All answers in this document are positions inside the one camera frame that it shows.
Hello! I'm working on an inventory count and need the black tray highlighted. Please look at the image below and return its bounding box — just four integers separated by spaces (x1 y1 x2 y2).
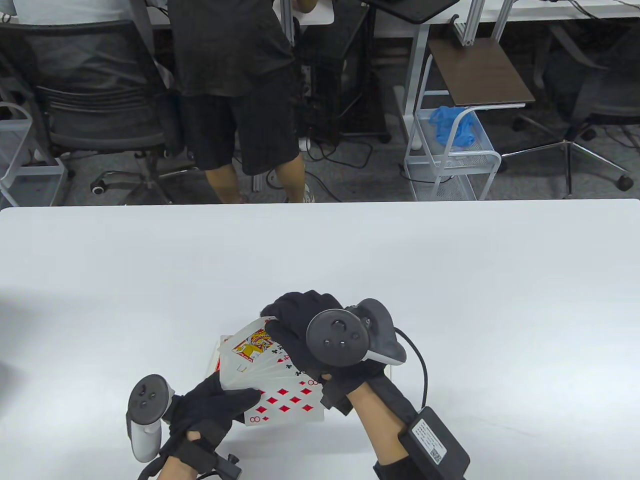
361 0 460 25

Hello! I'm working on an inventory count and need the person's black sleeve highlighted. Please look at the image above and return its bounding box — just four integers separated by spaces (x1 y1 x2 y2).
372 452 441 480

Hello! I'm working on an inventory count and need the white wire cart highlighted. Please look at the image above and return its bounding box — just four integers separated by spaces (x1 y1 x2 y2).
404 52 502 202

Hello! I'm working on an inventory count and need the person's right forearm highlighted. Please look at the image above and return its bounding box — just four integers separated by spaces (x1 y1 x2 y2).
345 385 416 468

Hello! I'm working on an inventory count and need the brown wooden board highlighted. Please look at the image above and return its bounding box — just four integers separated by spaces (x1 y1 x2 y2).
427 37 536 108

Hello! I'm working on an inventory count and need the blue plastic bag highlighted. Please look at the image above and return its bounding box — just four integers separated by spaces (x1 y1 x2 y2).
430 106 478 149

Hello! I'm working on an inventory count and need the tangle of black cables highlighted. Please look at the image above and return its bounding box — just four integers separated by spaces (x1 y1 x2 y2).
300 75 373 203

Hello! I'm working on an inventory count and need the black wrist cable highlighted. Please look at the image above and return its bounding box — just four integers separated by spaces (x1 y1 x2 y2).
395 327 429 408

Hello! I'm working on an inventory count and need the person's left hand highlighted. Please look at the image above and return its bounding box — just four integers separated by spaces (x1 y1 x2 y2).
160 372 262 473

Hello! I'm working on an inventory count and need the grey and white left controller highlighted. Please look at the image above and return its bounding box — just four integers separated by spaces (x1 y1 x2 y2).
126 375 176 463

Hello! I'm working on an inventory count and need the person's left forearm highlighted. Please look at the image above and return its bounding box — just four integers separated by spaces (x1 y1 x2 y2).
157 457 201 480

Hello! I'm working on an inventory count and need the black mesh office chair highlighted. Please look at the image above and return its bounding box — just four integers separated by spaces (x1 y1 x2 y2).
0 20 201 206

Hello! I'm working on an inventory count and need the short aluminium profile post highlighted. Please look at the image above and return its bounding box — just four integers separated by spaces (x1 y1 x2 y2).
452 0 486 47
490 0 516 43
280 0 297 50

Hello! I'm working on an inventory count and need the dark grey right controller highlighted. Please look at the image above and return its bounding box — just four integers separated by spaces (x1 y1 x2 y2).
306 298 407 368

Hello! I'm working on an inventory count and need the person's right hand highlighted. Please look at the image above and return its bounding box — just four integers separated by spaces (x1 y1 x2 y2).
260 290 388 396

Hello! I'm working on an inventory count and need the white metal rack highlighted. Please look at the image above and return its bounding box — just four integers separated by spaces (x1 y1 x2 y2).
0 102 68 207

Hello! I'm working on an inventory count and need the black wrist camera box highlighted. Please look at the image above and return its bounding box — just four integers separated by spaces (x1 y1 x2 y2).
398 406 471 480

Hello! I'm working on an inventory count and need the black computer tower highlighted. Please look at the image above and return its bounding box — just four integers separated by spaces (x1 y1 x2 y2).
297 5 392 146

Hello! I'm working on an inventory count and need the dark grey office chair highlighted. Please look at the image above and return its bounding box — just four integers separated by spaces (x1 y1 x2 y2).
500 22 640 198

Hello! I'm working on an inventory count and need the white office desk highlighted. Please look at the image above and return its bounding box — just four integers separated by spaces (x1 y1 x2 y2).
375 0 640 151
145 0 335 30

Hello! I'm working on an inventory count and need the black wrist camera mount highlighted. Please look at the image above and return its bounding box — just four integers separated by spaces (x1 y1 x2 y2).
320 381 353 416
200 452 243 480

